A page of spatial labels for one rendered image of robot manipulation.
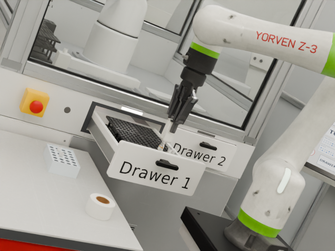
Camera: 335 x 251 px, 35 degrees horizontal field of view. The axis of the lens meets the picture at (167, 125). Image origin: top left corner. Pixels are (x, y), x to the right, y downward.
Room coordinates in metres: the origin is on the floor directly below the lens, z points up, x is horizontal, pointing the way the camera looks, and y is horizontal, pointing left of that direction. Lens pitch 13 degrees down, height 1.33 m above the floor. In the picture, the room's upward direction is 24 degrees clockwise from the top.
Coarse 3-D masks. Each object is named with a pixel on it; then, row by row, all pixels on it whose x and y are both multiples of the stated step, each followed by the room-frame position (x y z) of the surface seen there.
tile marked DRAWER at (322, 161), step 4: (320, 156) 2.02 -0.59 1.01; (324, 156) 2.02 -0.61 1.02; (320, 160) 2.01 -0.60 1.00; (324, 160) 2.01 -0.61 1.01; (328, 160) 2.01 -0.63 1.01; (332, 160) 2.02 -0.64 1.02; (320, 164) 2.00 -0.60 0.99; (324, 164) 2.00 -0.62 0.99; (328, 164) 2.00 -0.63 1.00; (332, 164) 2.00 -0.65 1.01; (328, 168) 1.99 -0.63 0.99; (332, 168) 1.99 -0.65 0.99
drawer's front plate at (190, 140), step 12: (180, 132) 1.83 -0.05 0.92; (192, 132) 1.87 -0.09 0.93; (180, 144) 1.84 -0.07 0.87; (192, 144) 1.87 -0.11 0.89; (216, 144) 1.91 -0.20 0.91; (228, 144) 1.94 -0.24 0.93; (192, 156) 1.88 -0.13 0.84; (216, 156) 1.92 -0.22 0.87; (228, 156) 1.95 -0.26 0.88; (216, 168) 1.94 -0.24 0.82
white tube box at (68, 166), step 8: (48, 144) 1.49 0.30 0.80; (48, 152) 1.44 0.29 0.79; (56, 152) 1.46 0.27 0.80; (64, 152) 1.49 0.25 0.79; (72, 152) 1.52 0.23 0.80; (48, 160) 1.42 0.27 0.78; (56, 160) 1.41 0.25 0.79; (64, 160) 1.43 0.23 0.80; (72, 160) 1.45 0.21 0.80; (48, 168) 1.39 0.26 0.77; (56, 168) 1.39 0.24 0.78; (64, 168) 1.40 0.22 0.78; (72, 168) 1.41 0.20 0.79; (72, 176) 1.41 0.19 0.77
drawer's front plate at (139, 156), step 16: (128, 144) 1.40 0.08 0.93; (112, 160) 1.40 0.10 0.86; (128, 160) 1.41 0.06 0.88; (144, 160) 1.43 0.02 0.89; (176, 160) 1.48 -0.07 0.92; (192, 160) 1.51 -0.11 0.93; (112, 176) 1.39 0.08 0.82; (128, 176) 1.42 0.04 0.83; (160, 176) 1.46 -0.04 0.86; (176, 176) 1.49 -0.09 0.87; (192, 176) 1.51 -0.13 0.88; (176, 192) 1.50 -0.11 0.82; (192, 192) 1.52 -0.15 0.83
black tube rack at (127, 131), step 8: (112, 120) 1.67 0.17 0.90; (120, 120) 1.72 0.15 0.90; (112, 128) 1.68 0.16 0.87; (120, 128) 1.62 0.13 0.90; (128, 128) 1.65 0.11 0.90; (136, 128) 1.69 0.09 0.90; (144, 128) 1.74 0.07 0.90; (120, 136) 1.55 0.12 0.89; (128, 136) 1.56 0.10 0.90; (136, 136) 1.61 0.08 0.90; (144, 136) 1.64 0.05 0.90; (152, 136) 1.68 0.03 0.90; (144, 144) 1.55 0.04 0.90; (152, 144) 1.60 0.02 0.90
